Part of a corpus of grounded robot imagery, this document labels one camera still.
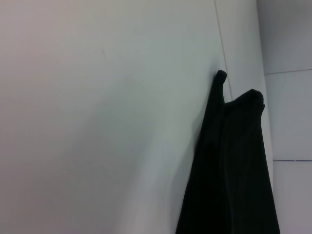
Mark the black shirt with FREE print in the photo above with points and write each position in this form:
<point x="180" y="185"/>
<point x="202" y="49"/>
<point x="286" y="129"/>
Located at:
<point x="231" y="158"/>

